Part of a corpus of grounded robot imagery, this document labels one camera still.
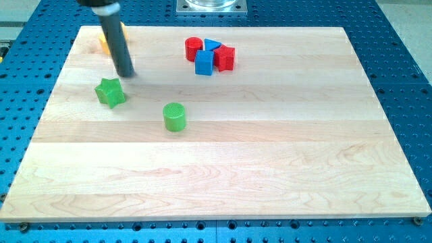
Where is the yellow block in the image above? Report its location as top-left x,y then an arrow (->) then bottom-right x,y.
99,22 -> 129,55

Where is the light wooden board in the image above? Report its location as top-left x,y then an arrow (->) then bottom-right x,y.
1,26 -> 431,223

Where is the blue triangle block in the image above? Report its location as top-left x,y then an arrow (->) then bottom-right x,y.
204,38 -> 222,51

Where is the right board stop screw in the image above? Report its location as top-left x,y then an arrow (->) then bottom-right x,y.
412,217 -> 423,225

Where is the green star block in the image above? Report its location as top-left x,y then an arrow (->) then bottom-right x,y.
94,78 -> 126,109

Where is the left board stop screw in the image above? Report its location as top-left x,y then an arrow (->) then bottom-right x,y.
18,222 -> 30,233

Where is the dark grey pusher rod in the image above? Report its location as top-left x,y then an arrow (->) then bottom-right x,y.
99,13 -> 135,78

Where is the green cylinder block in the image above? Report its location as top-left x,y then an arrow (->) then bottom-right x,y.
163,103 -> 186,132

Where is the board stop screw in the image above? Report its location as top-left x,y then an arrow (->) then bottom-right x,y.
18,222 -> 30,233
412,217 -> 423,225

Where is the red star block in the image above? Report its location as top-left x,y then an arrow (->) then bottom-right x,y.
213,45 -> 236,72

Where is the white rod collar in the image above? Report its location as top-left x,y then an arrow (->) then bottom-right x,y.
91,2 -> 121,16

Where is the red cylinder block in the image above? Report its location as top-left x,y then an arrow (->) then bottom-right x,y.
184,36 -> 203,62

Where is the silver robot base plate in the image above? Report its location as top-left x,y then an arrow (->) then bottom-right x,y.
175,0 -> 248,16

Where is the blue cube block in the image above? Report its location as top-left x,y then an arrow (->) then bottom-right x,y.
194,50 -> 214,76

